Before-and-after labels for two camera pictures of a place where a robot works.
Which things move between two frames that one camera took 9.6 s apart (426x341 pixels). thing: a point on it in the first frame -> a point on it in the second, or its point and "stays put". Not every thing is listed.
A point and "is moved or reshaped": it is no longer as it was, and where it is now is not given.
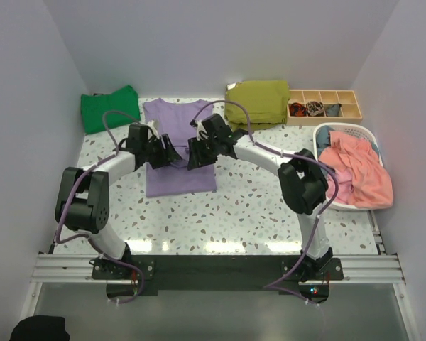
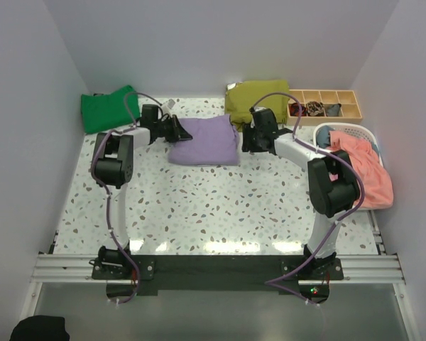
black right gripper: x=197 y=158 -> x=248 y=130
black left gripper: x=170 y=155 -> x=178 y=133
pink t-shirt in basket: x=363 y=180 stays put
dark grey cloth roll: x=333 y=110 stays put
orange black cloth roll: x=296 y=109 stays put
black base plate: x=128 y=279 stays put
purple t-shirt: x=175 y=118 is moved or reshaped
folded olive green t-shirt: x=266 y=101 stays put
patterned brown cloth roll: x=315 y=109 stays put
